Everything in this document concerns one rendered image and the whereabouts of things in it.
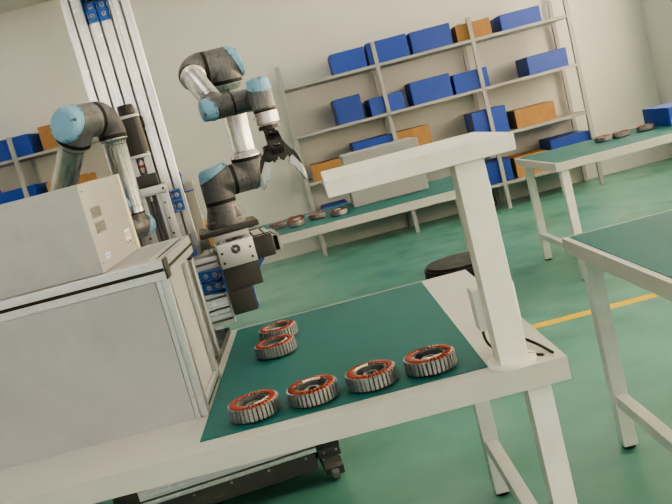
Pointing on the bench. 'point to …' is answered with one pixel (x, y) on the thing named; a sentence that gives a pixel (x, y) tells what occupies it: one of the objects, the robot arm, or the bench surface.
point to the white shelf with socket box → (476, 204)
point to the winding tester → (64, 236)
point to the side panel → (190, 338)
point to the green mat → (340, 352)
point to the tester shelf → (172, 258)
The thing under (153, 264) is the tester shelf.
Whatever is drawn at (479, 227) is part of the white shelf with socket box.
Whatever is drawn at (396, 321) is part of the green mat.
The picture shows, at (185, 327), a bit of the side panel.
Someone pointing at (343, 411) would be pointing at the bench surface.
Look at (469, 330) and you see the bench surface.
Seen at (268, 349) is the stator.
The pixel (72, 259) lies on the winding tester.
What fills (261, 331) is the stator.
